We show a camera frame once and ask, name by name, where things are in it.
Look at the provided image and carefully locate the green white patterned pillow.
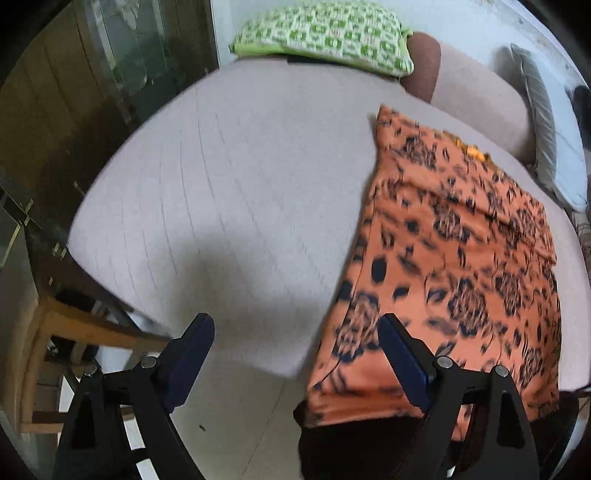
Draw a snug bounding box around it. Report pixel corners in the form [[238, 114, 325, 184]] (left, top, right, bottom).
[[229, 1, 415, 78]]

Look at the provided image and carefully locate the orange black floral garment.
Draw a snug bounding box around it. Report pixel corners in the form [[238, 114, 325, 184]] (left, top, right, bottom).
[[304, 107, 561, 427]]

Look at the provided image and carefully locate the grey white pillow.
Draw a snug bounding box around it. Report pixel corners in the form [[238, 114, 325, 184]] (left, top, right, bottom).
[[510, 44, 589, 213]]

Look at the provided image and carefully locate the pink brown bolster cushion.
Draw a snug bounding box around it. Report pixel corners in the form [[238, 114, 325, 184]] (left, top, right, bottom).
[[401, 32, 535, 165]]

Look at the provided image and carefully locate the dark wooden glass cabinet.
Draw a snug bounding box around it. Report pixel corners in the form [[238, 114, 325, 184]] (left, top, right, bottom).
[[1, 1, 218, 226]]

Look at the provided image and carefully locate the black furry object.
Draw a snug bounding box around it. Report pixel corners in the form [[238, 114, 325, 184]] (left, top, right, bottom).
[[572, 85, 591, 135]]

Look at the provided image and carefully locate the wooden chair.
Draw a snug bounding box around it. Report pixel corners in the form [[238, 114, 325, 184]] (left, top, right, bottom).
[[3, 295, 170, 434]]

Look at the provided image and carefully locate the pink quilted bed mattress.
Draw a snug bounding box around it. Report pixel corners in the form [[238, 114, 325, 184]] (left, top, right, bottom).
[[68, 58, 590, 390]]

